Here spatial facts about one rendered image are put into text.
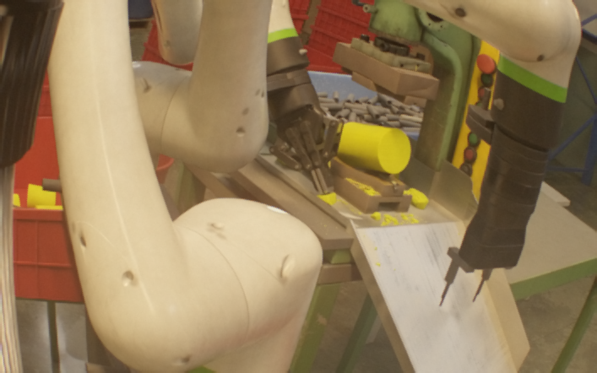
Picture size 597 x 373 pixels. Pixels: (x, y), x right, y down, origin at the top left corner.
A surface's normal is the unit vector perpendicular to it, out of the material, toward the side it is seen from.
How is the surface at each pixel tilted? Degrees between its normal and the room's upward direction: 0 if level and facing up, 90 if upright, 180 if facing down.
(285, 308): 89
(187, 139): 100
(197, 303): 53
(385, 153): 74
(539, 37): 110
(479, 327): 30
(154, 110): 80
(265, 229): 11
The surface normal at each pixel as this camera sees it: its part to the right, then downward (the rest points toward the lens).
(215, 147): -0.05, 0.59
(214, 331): 0.87, 0.18
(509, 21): -0.40, 0.54
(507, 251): 0.39, 0.39
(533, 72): -0.38, 0.22
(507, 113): -0.72, 0.05
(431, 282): 0.48, -0.60
